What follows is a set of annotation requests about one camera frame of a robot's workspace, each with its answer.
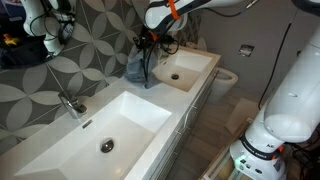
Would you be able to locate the chrome drain plug large sink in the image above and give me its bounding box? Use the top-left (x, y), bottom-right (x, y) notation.
top-left (99, 138), bottom-right (115, 154)

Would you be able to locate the large white rectangular sink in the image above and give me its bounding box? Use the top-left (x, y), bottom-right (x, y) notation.
top-left (13, 90), bottom-right (173, 180)

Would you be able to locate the small white rectangular sink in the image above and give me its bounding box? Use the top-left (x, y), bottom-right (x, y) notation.
top-left (151, 49), bottom-right (214, 93)

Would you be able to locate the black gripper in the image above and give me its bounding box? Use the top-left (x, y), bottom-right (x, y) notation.
top-left (141, 29), bottom-right (162, 68)

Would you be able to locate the gray vanity cabinet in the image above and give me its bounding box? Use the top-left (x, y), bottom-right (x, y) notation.
top-left (148, 66), bottom-right (221, 180)

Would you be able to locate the white toilet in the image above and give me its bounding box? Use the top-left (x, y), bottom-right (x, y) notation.
top-left (207, 66), bottom-right (240, 105)

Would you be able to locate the recessed chrome wall holder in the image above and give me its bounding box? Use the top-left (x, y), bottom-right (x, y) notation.
top-left (237, 43), bottom-right (255, 58)

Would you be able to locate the black hanging robot cable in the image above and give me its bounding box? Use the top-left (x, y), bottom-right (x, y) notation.
top-left (257, 8), bottom-right (301, 112)

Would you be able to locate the tan floor mat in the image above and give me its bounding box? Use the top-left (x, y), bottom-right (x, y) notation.
top-left (225, 97), bottom-right (262, 136)

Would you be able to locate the black floor cable bundle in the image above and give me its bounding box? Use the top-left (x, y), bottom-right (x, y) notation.
top-left (284, 138), bottom-right (320, 180)

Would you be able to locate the chrome sink overflow slot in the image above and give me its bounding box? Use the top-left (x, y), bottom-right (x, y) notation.
top-left (81, 119), bottom-right (94, 130)

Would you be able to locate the chrome tap of large sink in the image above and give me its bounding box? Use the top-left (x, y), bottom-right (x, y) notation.
top-left (57, 90), bottom-right (89, 120)

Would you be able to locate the steel drawer handle bar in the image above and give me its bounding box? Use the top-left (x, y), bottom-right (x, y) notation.
top-left (156, 104), bottom-right (199, 179)
top-left (193, 69), bottom-right (220, 108)

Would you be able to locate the orange cable strap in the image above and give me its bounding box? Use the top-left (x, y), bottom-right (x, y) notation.
top-left (148, 30), bottom-right (159, 42)
top-left (167, 0), bottom-right (181, 20)

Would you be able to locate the gray blue terry towel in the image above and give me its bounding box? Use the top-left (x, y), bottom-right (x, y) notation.
top-left (124, 49), bottom-right (162, 90)

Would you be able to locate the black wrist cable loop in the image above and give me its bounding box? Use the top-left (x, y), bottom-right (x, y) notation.
top-left (158, 33), bottom-right (181, 56)

